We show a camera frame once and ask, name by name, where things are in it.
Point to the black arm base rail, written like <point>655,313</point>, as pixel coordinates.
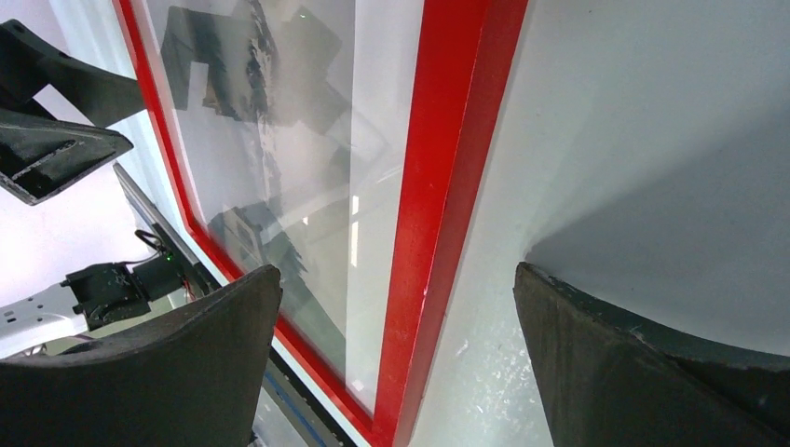
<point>287,413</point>

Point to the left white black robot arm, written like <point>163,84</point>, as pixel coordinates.
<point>91,298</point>

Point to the landscape photo print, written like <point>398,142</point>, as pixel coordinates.
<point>289,122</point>

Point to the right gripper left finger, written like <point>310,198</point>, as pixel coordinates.
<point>190,377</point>

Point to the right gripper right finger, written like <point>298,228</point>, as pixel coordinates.
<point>609,377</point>

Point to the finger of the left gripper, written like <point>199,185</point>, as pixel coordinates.
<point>29,64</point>
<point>41,157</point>

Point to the red wooden picture frame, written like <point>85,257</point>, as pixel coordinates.
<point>464,58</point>

